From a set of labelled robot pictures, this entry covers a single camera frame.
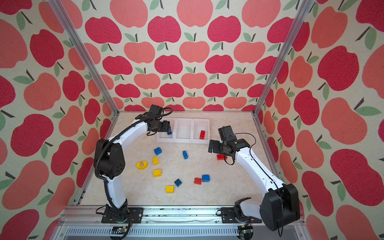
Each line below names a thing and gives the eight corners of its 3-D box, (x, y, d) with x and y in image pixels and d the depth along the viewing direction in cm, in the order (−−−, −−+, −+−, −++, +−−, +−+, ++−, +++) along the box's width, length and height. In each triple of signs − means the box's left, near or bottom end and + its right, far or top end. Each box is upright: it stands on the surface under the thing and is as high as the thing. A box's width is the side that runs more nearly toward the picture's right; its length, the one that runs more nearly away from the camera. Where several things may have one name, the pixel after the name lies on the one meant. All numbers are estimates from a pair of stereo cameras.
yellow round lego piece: (137, 169, 92) (135, 167, 90) (138, 163, 95) (137, 160, 92) (147, 169, 92) (145, 167, 90) (148, 163, 95) (147, 160, 92)
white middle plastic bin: (173, 144, 103) (172, 139, 98) (175, 124, 115) (174, 118, 110) (193, 144, 103) (193, 139, 98) (193, 124, 115) (193, 118, 110)
